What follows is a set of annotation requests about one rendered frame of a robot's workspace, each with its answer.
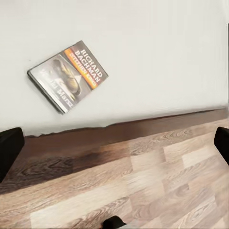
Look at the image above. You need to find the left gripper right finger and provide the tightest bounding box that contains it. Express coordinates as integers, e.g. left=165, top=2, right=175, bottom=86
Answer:
left=214, top=127, right=229, bottom=165

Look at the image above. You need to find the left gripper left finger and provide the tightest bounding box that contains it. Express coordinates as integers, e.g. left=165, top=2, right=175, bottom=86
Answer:
left=0, top=127, right=25, bottom=184

